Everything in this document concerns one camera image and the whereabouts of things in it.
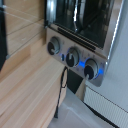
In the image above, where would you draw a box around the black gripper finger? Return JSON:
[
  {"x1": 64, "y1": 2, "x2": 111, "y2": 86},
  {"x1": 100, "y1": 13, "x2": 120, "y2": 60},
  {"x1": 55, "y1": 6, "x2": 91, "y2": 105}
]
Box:
[{"x1": 0, "y1": 4, "x2": 8, "y2": 72}]

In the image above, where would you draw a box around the black oven knob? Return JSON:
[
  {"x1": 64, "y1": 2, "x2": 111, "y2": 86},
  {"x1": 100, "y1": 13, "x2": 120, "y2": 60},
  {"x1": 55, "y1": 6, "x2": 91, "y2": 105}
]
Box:
[
  {"x1": 65, "y1": 47, "x2": 81, "y2": 68},
  {"x1": 47, "y1": 36, "x2": 62, "y2": 56},
  {"x1": 83, "y1": 58, "x2": 100, "y2": 80}
]

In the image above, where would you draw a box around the glass oven door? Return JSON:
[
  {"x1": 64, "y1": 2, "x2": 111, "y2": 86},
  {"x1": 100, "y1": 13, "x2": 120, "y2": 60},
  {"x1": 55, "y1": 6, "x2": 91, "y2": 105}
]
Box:
[{"x1": 44, "y1": 0, "x2": 116, "y2": 51}]

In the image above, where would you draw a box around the white ribbed panel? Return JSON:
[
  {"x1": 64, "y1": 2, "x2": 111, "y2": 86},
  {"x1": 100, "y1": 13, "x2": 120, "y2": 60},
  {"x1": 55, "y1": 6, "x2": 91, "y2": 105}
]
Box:
[{"x1": 83, "y1": 84, "x2": 128, "y2": 128}]

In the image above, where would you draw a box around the black power cable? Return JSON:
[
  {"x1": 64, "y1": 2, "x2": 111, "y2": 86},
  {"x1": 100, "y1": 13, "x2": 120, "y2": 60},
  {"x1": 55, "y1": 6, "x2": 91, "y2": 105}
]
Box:
[{"x1": 53, "y1": 66, "x2": 69, "y2": 119}]

